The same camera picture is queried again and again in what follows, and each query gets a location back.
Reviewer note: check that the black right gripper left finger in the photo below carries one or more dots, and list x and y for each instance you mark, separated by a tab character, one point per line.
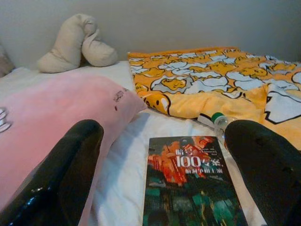
58	179

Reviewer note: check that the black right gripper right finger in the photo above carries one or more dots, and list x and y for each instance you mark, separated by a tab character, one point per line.
270	179

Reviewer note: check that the clear bottle with orange label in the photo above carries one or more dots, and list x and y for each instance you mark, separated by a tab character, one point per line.
219	122

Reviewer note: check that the pink plush pillow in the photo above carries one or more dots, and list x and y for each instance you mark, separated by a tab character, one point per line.
47	103

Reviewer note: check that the dark red green book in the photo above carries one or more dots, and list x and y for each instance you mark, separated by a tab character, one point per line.
188	188

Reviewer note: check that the yellow egg cartoon blanket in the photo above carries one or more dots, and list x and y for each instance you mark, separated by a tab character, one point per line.
211	77

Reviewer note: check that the white sheeted bed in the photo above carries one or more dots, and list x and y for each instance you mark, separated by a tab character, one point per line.
122	164

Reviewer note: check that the small white black box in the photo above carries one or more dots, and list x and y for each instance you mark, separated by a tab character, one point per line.
205	118

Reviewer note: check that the grey patterned pillow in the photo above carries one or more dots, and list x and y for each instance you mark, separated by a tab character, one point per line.
4	63

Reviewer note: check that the beige knotted plush pillow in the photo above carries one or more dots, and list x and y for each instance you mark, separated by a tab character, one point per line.
68	44

